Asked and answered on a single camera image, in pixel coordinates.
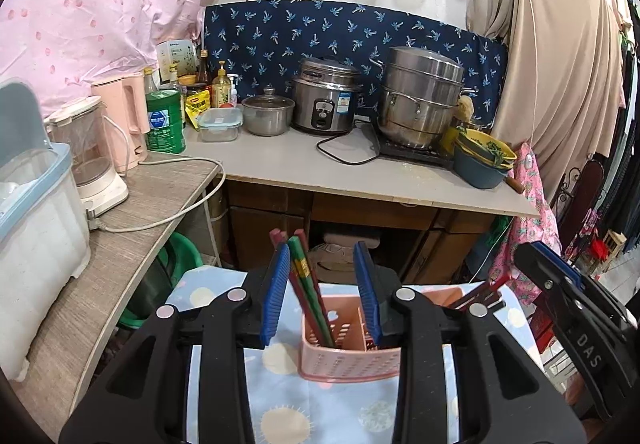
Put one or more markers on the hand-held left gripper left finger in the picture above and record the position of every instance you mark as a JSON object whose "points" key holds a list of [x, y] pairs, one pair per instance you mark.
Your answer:
{"points": [[275, 296]]}

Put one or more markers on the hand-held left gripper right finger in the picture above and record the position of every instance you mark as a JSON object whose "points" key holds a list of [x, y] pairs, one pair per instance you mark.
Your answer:
{"points": [[367, 296]]}

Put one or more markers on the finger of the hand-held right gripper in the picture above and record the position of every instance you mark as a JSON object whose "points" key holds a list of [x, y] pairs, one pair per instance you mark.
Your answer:
{"points": [[542, 264]]}

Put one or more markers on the bright red chopstick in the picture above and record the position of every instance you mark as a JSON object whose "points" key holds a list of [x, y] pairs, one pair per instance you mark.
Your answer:
{"points": [[500, 282]]}

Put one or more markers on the pink plastic utensil basket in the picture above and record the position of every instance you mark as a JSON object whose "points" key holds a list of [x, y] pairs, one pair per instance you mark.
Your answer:
{"points": [[350, 354]]}

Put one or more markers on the brown clay pot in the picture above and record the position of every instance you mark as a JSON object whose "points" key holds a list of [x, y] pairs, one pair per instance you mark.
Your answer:
{"points": [[342, 254]]}

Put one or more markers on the pink floral cloth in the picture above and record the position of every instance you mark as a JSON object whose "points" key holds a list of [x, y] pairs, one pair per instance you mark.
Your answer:
{"points": [[535, 214]]}

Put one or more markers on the brown wooden cabinet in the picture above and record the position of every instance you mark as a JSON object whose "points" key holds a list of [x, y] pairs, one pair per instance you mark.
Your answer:
{"points": [[350, 219]]}

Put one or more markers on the dark metal chair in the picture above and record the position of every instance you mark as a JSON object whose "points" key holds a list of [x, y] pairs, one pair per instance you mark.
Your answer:
{"points": [[590, 194]]}

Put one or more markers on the light blue dotted tablecloth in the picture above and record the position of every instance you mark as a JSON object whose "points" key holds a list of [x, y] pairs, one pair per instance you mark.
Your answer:
{"points": [[300, 404]]}

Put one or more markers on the dark blue basin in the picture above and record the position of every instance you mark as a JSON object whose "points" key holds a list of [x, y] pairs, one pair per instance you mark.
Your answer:
{"points": [[480, 171]]}

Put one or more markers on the green plastic basin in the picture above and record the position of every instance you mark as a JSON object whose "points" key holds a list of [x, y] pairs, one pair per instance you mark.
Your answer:
{"points": [[165, 274]]}

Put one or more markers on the yellow bowl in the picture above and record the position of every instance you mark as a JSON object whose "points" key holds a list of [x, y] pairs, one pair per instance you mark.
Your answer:
{"points": [[487, 146]]}

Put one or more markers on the grey kitchen counter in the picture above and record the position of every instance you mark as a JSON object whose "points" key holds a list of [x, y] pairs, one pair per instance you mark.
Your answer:
{"points": [[300, 169]]}

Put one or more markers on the black induction stove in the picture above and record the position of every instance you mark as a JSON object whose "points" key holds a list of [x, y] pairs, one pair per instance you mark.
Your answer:
{"points": [[400, 154]]}

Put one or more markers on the hanging clothes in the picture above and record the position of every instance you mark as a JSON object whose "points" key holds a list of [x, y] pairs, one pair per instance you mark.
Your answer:
{"points": [[627, 124]]}

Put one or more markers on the yellow loofah sponge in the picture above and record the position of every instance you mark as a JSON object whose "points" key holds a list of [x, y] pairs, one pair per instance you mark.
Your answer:
{"points": [[465, 110]]}

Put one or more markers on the wooden side counter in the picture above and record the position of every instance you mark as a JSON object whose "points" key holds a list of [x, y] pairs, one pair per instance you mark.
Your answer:
{"points": [[100, 284]]}

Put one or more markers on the clear food container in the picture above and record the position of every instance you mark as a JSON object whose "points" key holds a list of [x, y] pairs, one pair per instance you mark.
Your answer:
{"points": [[219, 126]]}

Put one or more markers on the small steel pot glass lid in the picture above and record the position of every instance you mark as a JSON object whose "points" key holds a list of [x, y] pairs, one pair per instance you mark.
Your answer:
{"points": [[267, 116]]}

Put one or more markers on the beige curtain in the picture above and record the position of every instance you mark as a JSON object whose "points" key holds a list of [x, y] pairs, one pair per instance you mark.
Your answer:
{"points": [[560, 74]]}

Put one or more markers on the steel rice cooker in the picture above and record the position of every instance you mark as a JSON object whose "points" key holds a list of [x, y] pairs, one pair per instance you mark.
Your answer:
{"points": [[325, 99]]}

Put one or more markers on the steel steamer pot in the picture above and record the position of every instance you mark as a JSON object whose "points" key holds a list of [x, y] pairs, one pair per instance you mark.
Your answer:
{"points": [[420, 99]]}

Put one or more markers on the green detergent bottle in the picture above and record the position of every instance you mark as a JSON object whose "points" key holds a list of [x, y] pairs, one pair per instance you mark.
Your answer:
{"points": [[165, 121]]}

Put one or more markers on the small pump bottle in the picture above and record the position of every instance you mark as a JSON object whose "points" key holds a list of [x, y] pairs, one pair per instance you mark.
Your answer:
{"points": [[233, 94]]}

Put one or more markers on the yellow packet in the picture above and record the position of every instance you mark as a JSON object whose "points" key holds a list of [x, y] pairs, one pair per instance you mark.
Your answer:
{"points": [[196, 105]]}

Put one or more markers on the yellow oil bottle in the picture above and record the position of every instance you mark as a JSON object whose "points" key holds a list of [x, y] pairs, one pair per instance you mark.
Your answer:
{"points": [[220, 91]]}

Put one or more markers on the white blender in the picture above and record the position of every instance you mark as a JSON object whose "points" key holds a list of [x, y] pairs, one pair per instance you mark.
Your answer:
{"points": [[95, 159]]}

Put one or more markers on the pink electric kettle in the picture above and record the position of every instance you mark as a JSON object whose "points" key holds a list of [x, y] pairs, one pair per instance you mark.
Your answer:
{"points": [[125, 119]]}

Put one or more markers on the dark sauce bottle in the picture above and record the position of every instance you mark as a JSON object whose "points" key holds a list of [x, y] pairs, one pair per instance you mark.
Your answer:
{"points": [[202, 69]]}

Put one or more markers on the clear glass bottle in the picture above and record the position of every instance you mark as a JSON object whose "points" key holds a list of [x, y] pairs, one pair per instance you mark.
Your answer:
{"points": [[173, 80]]}

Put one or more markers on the clear plastic storage box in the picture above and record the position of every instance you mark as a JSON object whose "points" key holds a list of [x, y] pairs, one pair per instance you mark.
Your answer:
{"points": [[35, 249]]}

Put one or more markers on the white printed carton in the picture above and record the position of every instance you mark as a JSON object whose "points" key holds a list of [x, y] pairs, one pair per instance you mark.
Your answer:
{"points": [[176, 59]]}

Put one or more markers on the navy patterned cloth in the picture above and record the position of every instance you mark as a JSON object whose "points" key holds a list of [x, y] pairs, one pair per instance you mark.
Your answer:
{"points": [[350, 34]]}

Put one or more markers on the pink dotted cloth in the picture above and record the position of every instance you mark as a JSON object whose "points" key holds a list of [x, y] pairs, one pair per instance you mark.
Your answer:
{"points": [[100, 14]]}

